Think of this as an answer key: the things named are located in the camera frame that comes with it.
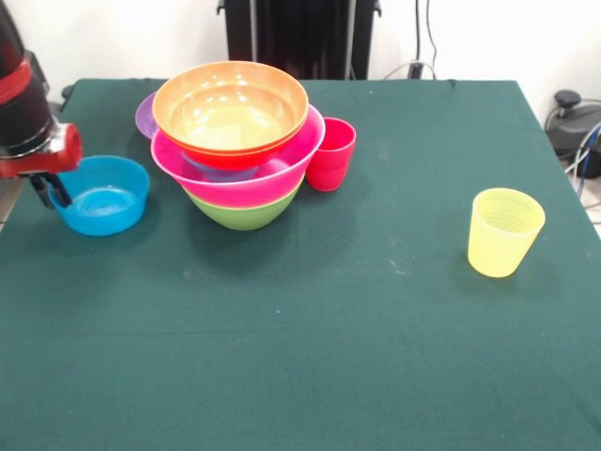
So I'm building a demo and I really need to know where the yellow cup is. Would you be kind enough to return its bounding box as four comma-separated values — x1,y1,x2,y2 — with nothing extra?
467,187,547,278

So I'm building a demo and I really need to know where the white cable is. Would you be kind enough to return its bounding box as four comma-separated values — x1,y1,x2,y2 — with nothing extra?
382,0,440,82

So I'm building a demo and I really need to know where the large magenta bowl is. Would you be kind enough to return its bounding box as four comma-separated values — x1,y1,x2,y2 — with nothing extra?
149,105,327,209

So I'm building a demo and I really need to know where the green bowl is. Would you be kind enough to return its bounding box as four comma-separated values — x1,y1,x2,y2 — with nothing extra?
182,180,306,231

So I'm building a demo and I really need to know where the black pedestal foot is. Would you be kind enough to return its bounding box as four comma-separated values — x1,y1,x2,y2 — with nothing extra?
543,89,601,159

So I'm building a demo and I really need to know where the orange bowl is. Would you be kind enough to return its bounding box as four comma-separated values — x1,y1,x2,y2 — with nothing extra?
157,112,309,171
151,60,310,155

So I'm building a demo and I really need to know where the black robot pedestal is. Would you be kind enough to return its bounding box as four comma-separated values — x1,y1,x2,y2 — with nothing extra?
216,0,382,81

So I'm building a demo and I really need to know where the straight-sided blue bowl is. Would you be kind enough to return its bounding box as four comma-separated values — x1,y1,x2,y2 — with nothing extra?
48,154,151,238

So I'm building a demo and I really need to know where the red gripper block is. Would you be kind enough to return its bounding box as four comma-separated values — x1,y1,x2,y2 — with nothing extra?
0,122,85,210

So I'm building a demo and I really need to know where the dark green table cloth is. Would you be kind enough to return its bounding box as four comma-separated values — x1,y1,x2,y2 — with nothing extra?
0,77,601,451

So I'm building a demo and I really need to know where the purple bowl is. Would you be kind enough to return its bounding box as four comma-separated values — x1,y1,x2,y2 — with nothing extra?
134,91,159,141

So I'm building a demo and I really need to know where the red cup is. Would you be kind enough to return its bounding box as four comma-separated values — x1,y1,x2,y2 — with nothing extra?
305,117,357,193

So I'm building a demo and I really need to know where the tangle of cables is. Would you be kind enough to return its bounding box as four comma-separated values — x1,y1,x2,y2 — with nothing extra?
562,119,601,189

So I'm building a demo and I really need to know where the small cyan bowl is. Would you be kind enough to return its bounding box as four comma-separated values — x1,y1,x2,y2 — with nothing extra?
181,152,259,183

